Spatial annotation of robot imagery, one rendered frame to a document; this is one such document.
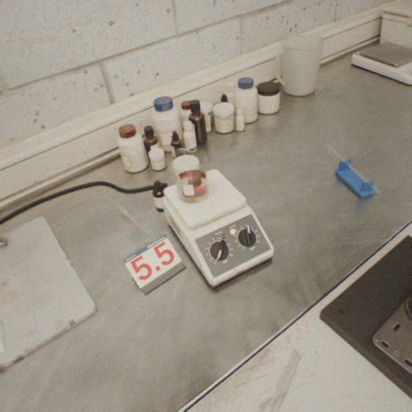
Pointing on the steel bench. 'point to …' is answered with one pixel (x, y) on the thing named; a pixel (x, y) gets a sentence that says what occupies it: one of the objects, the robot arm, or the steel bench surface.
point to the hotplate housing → (188, 235)
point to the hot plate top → (223, 192)
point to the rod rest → (354, 180)
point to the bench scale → (386, 61)
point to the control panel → (241, 255)
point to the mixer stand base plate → (37, 291)
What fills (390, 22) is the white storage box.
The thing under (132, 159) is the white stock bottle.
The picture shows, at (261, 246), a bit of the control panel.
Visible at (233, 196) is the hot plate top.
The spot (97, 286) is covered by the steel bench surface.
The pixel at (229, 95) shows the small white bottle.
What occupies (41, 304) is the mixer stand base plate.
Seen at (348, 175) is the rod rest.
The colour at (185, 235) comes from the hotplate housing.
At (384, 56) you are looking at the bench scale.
